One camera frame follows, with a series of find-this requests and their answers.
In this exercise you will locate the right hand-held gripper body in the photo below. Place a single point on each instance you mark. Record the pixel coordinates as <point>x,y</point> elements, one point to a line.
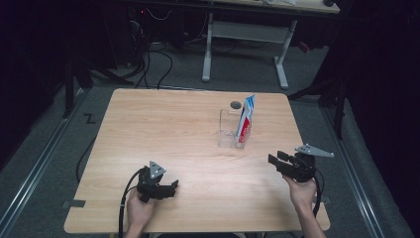
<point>302,168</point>

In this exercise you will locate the black metal stand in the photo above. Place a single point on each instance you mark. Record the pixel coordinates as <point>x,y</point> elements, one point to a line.
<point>340,115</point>
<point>68,92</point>

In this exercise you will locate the grey tape piece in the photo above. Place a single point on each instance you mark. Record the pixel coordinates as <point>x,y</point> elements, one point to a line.
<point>74,203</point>
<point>327,200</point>

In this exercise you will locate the person's right hand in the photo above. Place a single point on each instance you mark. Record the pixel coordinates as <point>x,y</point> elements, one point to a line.
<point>302,191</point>

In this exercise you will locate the white-legged wooden desk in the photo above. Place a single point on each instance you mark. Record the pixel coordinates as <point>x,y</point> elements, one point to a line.
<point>247,32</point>

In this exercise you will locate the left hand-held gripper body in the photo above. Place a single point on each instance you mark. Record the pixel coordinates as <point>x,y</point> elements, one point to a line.
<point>150,185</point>

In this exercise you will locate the person's left hand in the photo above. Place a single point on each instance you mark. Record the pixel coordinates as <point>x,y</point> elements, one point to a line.
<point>138,210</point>

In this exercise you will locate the clear plastic container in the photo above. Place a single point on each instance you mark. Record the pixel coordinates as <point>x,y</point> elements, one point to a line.
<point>228,132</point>

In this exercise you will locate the metal floor rail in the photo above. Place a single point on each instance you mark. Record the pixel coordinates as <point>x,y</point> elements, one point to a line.
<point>32,172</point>
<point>354,178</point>

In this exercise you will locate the black zigzag tape mark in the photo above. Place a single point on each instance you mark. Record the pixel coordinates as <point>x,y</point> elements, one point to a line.
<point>89,118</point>

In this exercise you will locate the small red object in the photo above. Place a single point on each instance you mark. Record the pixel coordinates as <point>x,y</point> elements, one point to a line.
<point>304,47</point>

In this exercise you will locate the white red blue toothpaste tube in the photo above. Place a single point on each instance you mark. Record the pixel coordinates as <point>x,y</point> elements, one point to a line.
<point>246,120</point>

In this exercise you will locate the grey round table grommet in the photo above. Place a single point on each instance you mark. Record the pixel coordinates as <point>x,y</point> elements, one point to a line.
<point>235,105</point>

